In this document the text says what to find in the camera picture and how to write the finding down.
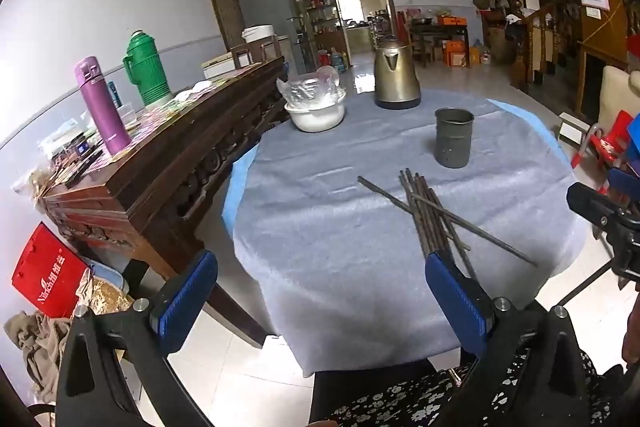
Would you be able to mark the wooden chair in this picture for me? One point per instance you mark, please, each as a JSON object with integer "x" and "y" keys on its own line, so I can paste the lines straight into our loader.
{"x": 256, "y": 52}

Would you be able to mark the bundle of metal chopsticks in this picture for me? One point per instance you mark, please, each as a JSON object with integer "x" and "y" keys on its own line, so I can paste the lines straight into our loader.
{"x": 425, "y": 212}

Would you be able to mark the grey felt table cover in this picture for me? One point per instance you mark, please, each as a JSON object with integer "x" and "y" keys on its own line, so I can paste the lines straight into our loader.
{"x": 340, "y": 227}

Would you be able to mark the clear plastic container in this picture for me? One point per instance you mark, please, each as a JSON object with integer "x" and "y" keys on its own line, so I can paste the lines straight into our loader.
{"x": 126, "y": 114}

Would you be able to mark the dark wooden side table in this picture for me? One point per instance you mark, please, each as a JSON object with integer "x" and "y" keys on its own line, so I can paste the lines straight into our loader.
{"x": 440, "y": 32}

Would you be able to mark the green thermos flask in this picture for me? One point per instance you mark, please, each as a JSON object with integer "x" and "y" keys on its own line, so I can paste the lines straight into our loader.
{"x": 147, "y": 72}

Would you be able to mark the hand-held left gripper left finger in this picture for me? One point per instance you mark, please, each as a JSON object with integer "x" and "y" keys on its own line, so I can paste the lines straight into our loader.
{"x": 187, "y": 299}

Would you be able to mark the purple thermos bottle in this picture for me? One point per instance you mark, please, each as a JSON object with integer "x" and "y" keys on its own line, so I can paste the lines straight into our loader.
{"x": 102, "y": 107}

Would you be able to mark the metal chopstick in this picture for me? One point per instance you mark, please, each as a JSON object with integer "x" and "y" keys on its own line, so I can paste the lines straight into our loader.
{"x": 480, "y": 234}

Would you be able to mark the person's right hand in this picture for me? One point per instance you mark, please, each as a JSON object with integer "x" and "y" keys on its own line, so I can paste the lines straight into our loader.
{"x": 632, "y": 332}

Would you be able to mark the red plastic chair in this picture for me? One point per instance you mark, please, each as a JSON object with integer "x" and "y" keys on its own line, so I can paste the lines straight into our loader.
{"x": 607, "y": 139}

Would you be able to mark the blue plastic bottle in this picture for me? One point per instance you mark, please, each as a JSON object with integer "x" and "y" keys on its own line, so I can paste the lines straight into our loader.
{"x": 339, "y": 59}

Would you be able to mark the carved dark wooden sideboard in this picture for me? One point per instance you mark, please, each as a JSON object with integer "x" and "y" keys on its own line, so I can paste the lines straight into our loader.
{"x": 165, "y": 157}

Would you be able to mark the person's floral patterned trousers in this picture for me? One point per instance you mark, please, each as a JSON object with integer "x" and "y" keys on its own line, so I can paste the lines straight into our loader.
{"x": 400, "y": 402}

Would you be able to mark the orange cardboard boxes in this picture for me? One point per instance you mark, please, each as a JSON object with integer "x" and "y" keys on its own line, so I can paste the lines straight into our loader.
{"x": 456, "y": 53}

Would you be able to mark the small white box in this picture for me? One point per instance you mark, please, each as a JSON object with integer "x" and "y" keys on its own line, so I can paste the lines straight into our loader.
{"x": 570, "y": 129}

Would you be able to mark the white rice cooker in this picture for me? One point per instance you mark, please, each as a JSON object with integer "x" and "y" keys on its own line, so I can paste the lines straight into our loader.
{"x": 258, "y": 33}

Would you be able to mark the grey metal cup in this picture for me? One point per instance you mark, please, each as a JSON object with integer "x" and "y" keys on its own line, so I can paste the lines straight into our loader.
{"x": 452, "y": 139}

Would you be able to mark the clear plastic bag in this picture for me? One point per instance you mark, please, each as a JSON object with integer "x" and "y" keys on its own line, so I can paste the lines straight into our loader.
{"x": 310, "y": 87}

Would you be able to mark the red cardboard box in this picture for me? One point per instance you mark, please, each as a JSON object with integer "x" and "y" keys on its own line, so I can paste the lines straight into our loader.
{"x": 42, "y": 277}

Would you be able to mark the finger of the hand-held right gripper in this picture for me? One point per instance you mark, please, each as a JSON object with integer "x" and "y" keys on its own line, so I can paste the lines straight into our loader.
{"x": 634, "y": 139}
{"x": 622, "y": 181}

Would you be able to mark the small teal bottle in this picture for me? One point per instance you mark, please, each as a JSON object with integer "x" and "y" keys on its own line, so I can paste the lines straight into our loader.
{"x": 115, "y": 93}

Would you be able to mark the white bowl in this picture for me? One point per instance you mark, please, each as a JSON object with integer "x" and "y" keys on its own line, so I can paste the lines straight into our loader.
{"x": 316, "y": 117}

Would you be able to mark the beige cloth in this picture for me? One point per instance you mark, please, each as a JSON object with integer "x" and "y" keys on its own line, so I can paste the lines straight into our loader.
{"x": 40, "y": 349}

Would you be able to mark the golden electric kettle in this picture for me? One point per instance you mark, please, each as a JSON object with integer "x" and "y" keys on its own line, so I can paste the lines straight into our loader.
{"x": 396, "y": 74}

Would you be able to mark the light blue table cloth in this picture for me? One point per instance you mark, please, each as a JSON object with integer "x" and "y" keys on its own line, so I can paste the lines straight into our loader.
{"x": 236, "y": 187}

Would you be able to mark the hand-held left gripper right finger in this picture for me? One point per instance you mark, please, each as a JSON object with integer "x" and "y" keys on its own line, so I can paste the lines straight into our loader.
{"x": 455, "y": 302}

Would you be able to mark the grey refrigerator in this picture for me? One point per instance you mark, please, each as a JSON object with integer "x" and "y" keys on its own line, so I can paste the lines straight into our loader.
{"x": 270, "y": 12}

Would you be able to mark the orange box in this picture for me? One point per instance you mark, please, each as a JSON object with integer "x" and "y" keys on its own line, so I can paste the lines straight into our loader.
{"x": 451, "y": 20}

